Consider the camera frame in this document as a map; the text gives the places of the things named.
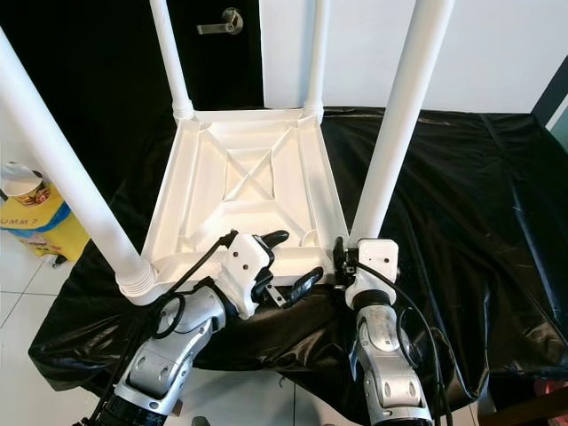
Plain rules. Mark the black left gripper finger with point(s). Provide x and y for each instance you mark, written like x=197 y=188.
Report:
x=275 y=238
x=305 y=284

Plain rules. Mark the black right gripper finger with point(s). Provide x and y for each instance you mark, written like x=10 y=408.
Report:
x=339 y=259

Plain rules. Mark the black plastic sheet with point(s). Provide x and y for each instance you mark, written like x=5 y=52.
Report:
x=470 y=222

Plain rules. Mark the yellow box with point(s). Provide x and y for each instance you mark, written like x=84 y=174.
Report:
x=27 y=226

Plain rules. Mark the instant noodle cup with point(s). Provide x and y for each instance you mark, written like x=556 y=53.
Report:
x=25 y=185

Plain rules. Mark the black door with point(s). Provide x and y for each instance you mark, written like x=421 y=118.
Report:
x=106 y=53

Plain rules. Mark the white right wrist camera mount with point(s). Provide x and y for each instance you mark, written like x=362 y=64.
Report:
x=377 y=259

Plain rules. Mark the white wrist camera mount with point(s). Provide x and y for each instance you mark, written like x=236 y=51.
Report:
x=244 y=264
x=377 y=259

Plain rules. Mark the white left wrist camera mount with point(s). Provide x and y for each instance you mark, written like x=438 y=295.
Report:
x=244 y=264

